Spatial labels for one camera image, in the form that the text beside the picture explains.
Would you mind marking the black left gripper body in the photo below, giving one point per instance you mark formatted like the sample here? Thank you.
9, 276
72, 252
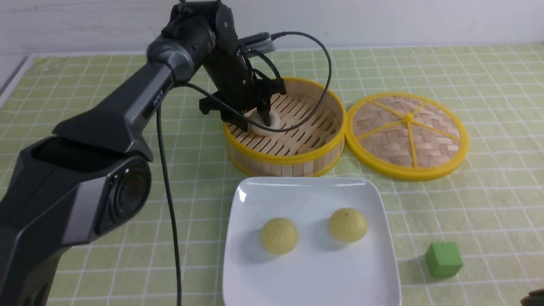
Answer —
239, 86

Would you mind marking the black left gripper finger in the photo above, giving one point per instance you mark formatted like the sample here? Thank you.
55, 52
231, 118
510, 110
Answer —
265, 112
239, 120

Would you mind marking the white steamed bun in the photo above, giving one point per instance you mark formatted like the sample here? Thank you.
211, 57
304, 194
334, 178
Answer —
275, 123

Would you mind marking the yellow steamed bun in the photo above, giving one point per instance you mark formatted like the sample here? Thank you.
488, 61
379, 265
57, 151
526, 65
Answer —
279, 236
348, 225

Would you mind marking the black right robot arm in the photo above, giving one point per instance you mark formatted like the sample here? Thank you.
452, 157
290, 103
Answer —
534, 298

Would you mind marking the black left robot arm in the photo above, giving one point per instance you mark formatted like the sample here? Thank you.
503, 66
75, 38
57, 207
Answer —
92, 174

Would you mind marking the white square plate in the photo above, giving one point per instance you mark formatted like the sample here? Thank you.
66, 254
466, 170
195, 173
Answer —
320, 271

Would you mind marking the bamboo steamer basket yellow rim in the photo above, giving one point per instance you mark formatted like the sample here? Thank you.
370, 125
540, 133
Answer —
310, 150

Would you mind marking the woven bamboo steamer lid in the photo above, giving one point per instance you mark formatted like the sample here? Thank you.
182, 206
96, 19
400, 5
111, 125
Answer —
406, 137

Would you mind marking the green foam cube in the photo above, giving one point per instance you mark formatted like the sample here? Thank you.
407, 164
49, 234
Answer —
443, 259

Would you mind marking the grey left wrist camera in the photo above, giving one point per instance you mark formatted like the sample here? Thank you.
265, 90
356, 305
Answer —
261, 42

